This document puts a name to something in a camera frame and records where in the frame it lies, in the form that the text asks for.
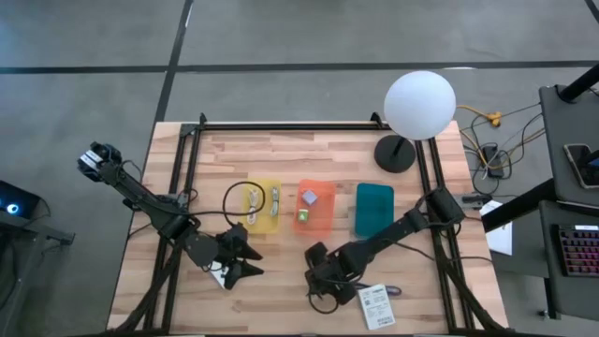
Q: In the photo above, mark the black smartphone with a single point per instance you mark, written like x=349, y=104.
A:
x=582, y=164

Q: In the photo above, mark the white printed booklet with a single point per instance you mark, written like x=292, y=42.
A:
x=376, y=306

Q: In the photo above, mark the black desk crossbar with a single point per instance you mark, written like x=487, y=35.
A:
x=519, y=206

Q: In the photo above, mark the backlit black keyboard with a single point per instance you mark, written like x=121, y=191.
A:
x=580, y=253

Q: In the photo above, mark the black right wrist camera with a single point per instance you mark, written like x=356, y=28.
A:
x=317, y=253

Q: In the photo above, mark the teal plastic bin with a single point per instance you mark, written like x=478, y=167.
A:
x=373, y=210

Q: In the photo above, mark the black arm base clamp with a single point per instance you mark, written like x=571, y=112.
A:
x=131, y=204
x=475, y=200

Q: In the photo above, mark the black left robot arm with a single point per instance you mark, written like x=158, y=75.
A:
x=140, y=199

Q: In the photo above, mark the small lilac cube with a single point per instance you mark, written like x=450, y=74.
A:
x=310, y=197

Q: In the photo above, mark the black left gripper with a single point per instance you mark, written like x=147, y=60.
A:
x=229, y=253

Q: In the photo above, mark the black aluminium table frame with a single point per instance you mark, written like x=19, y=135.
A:
x=304, y=126

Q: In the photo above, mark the black monitor pole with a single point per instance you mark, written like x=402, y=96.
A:
x=580, y=83

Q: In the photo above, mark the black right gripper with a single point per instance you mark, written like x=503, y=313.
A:
x=339, y=273

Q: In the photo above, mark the white card with black part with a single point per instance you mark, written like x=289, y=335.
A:
x=216, y=276

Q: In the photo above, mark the small pale green cube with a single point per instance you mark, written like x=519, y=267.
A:
x=303, y=215

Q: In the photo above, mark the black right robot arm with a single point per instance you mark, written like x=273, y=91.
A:
x=398, y=229

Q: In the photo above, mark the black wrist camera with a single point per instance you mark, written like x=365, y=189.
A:
x=317, y=253
x=238, y=232

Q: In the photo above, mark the black power brick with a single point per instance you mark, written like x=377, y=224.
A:
x=492, y=163

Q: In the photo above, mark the dark desk top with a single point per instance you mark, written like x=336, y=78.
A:
x=552, y=290

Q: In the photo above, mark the yellow translucent plastic bin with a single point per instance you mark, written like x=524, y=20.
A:
x=260, y=206

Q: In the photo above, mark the white globe table lamp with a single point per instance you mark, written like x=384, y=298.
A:
x=419, y=105

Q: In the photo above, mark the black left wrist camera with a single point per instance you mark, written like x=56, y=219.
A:
x=238, y=232

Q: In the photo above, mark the orange translucent plastic bin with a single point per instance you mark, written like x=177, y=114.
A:
x=314, y=208

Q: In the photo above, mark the black computer with blue light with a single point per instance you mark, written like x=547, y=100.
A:
x=16, y=201

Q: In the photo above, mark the white paper sheet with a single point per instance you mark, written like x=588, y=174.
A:
x=503, y=241

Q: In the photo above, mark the grey computer stand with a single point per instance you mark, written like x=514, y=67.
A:
x=28, y=229

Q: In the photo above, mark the grey desk top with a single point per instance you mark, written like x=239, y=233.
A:
x=561, y=131

